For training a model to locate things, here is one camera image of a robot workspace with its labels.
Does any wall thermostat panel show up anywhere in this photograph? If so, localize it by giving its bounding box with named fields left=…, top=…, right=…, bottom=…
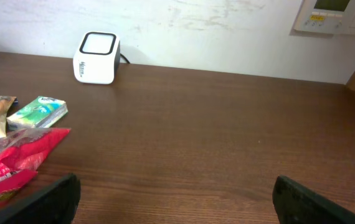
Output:
left=293, top=0, right=355, bottom=35

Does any green tissue pack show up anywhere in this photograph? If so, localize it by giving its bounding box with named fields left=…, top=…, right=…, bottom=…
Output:
left=6, top=96, right=68, bottom=130

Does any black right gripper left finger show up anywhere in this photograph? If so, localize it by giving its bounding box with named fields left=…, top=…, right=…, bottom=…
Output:
left=0, top=174, right=81, bottom=224

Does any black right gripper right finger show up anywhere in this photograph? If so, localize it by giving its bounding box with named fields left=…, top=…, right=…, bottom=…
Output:
left=272, top=175, right=355, bottom=224

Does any white barcode scanner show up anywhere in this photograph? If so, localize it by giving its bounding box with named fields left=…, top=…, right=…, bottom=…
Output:
left=73, top=31, right=121, bottom=85

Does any red candy bag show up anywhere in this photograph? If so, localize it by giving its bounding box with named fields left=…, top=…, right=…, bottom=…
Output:
left=0, top=128, right=70, bottom=204

